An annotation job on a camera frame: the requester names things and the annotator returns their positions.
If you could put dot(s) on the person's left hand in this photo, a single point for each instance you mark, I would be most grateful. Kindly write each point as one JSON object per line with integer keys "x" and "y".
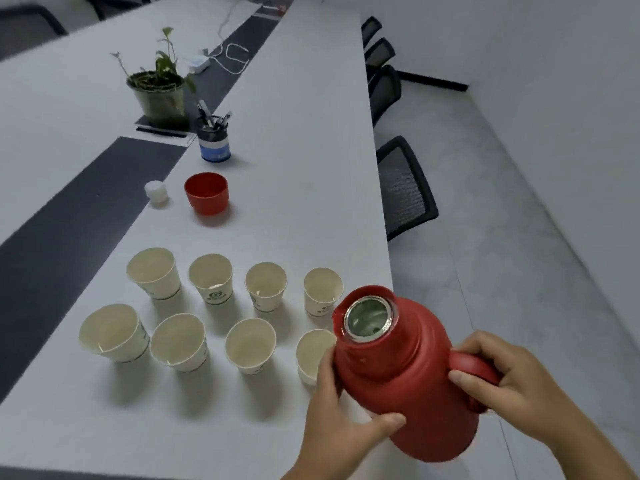
{"x": 330, "y": 434}

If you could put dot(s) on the person's right hand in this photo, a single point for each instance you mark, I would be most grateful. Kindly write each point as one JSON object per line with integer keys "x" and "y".
{"x": 525, "y": 389}

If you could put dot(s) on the red thermos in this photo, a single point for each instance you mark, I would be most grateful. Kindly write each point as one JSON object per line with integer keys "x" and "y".
{"x": 400, "y": 354}

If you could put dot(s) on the red thermos lid cup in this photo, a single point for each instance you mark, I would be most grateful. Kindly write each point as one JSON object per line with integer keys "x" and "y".
{"x": 207, "y": 202}

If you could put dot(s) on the white thermos stopper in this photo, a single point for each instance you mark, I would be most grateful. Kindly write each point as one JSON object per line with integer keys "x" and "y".
{"x": 156, "y": 191}

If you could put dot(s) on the white conference table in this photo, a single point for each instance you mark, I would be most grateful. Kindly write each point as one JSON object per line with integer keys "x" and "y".
{"x": 300, "y": 169}

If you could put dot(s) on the black mesh office chair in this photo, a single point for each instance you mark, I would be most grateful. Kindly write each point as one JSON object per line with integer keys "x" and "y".
{"x": 27, "y": 29}
{"x": 405, "y": 189}
{"x": 379, "y": 53}
{"x": 117, "y": 3}
{"x": 385, "y": 94}
{"x": 370, "y": 30}

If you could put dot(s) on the black mesh pen holder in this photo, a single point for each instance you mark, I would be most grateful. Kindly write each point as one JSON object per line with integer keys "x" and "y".
{"x": 214, "y": 150}

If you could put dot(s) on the silver utility knife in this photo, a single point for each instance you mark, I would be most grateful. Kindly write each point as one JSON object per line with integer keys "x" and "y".
{"x": 225, "y": 119}

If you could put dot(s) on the black white marker pen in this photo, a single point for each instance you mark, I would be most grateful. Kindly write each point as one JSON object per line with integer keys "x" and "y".
{"x": 204, "y": 112}

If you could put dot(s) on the potted green plant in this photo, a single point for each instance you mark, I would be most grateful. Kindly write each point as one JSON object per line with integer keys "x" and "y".
{"x": 160, "y": 109}

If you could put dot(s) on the white power strip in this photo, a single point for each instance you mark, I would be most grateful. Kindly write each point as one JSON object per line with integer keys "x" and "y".
{"x": 198, "y": 64}

